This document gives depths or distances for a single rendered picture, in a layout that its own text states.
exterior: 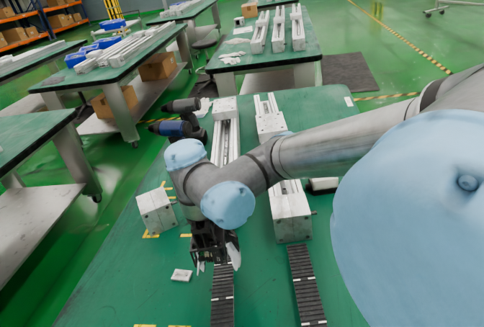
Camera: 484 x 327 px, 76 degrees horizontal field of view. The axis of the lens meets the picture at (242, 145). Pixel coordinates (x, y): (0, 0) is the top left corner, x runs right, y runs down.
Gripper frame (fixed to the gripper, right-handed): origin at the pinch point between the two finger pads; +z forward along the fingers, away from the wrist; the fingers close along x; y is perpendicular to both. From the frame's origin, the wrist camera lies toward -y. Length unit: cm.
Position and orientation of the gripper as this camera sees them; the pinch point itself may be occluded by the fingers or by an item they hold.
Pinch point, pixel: (220, 263)
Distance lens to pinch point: 80.7
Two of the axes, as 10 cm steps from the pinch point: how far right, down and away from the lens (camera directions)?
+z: 1.6, 8.4, 5.1
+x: 9.9, -1.5, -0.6
